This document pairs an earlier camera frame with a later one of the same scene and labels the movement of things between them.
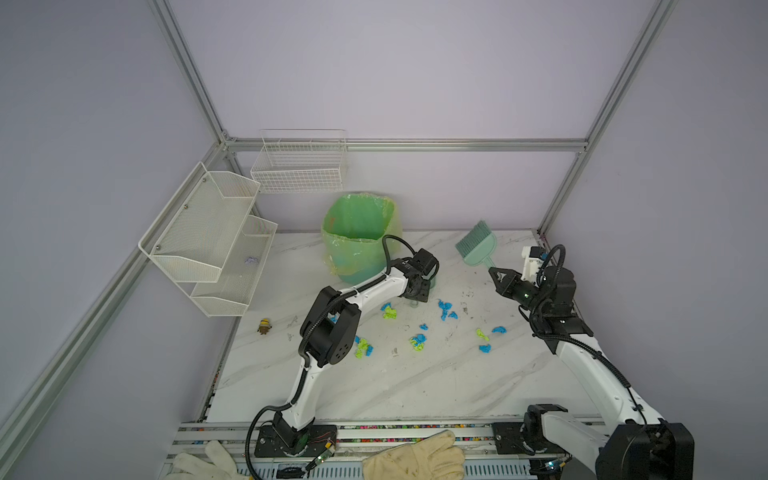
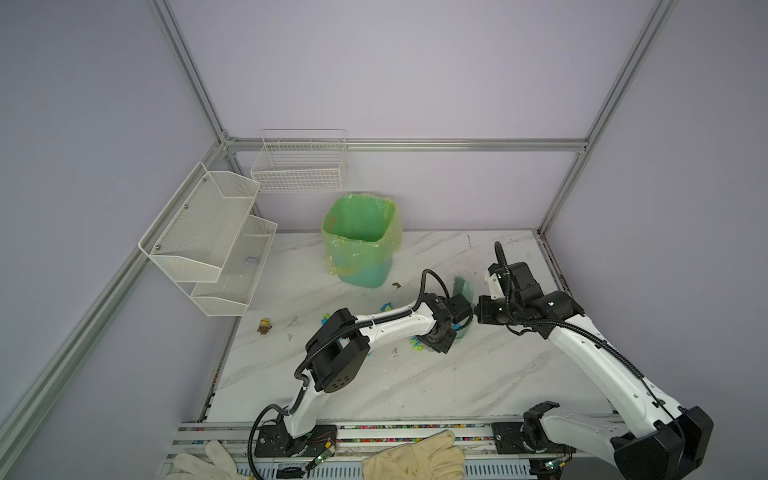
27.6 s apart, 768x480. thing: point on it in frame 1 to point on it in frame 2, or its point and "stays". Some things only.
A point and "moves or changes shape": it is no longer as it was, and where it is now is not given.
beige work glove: (433, 458) stays
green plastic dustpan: (432, 278) moves or changes shape
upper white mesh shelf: (192, 238) stays
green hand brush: (478, 245) to (463, 287)
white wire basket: (300, 160) stays
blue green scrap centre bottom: (418, 342) stays
